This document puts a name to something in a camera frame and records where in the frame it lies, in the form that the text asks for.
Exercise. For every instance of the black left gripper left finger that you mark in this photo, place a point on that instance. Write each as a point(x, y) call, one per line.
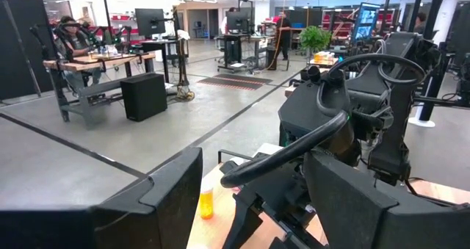
point(158, 219)

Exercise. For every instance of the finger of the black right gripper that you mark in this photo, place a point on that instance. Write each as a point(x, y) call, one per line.
point(242, 227)

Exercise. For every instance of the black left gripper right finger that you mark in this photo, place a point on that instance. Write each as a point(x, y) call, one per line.
point(352, 219)

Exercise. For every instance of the orange medicine bottle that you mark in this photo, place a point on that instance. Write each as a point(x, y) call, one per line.
point(206, 205)

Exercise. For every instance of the wooden shelf with black legs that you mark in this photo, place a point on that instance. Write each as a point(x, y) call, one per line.
point(214, 234)

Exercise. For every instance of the black red floor mat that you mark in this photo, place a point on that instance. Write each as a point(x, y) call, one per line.
point(235, 82)

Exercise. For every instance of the black computer case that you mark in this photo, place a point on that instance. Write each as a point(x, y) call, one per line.
point(143, 96)

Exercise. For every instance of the yellow boxes stack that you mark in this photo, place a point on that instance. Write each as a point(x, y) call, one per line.
point(325, 57)

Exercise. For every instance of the black pole with white base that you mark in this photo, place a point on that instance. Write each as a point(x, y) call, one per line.
point(427, 94)

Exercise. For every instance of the green bushy plant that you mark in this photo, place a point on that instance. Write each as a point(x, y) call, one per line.
point(315, 39)

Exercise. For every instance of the person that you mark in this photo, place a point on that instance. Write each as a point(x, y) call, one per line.
point(421, 21)
point(75, 39)
point(284, 32)

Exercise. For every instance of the wooden top robot table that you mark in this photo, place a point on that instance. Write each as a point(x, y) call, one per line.
point(92, 62)

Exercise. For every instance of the black standing desk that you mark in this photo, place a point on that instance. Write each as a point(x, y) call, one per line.
point(236, 21)

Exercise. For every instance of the blue lit screen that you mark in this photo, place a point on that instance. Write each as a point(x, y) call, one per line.
point(365, 21)

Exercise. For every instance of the black computer monitor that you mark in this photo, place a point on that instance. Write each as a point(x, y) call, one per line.
point(150, 21)

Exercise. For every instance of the black partition panel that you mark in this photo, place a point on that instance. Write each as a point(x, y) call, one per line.
point(22, 47)

